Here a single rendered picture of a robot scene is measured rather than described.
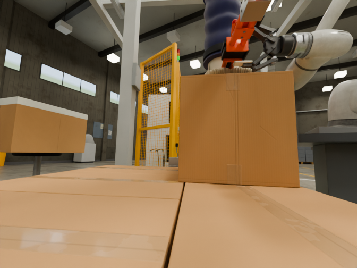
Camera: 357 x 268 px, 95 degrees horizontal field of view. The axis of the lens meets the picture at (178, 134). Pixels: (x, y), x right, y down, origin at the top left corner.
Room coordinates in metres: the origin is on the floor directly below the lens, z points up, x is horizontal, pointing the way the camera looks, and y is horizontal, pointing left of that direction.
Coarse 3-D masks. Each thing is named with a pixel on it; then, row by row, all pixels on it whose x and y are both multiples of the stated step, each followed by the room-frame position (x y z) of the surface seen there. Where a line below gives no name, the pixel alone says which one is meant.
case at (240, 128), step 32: (192, 96) 0.59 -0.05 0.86; (224, 96) 0.58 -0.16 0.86; (256, 96) 0.56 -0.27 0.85; (288, 96) 0.55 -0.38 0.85; (192, 128) 0.59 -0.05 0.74; (224, 128) 0.58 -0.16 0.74; (256, 128) 0.56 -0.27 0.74; (288, 128) 0.55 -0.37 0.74; (192, 160) 0.59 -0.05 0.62; (224, 160) 0.58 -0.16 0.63; (256, 160) 0.56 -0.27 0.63; (288, 160) 0.55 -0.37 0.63
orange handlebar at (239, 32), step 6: (240, 24) 0.48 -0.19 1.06; (246, 24) 0.51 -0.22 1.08; (252, 24) 0.48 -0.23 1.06; (234, 30) 0.52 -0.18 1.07; (240, 30) 0.50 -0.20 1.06; (246, 30) 0.50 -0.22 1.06; (252, 30) 0.50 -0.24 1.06; (234, 36) 0.53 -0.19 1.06; (240, 36) 0.53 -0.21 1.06; (246, 36) 0.53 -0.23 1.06; (234, 42) 0.57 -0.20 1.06; (240, 42) 0.58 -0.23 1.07; (222, 66) 0.75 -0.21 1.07
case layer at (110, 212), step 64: (0, 192) 0.40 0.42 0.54; (64, 192) 0.42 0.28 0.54; (128, 192) 0.43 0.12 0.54; (192, 192) 0.45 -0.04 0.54; (256, 192) 0.47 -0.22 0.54; (320, 192) 0.48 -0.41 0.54; (0, 256) 0.17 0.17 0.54; (64, 256) 0.18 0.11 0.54; (128, 256) 0.18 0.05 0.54; (192, 256) 0.18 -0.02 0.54; (256, 256) 0.18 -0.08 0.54; (320, 256) 0.19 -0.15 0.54
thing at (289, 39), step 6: (276, 36) 0.60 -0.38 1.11; (282, 36) 0.58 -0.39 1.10; (288, 36) 0.57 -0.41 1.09; (270, 42) 0.60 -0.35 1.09; (276, 42) 0.60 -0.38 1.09; (282, 42) 0.58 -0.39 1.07; (288, 42) 0.57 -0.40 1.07; (264, 48) 0.61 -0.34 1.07; (276, 48) 0.60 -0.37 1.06; (282, 48) 0.58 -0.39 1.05; (288, 48) 0.58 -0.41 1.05; (270, 54) 0.61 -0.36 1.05; (276, 54) 0.60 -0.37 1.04; (282, 54) 0.60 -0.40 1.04
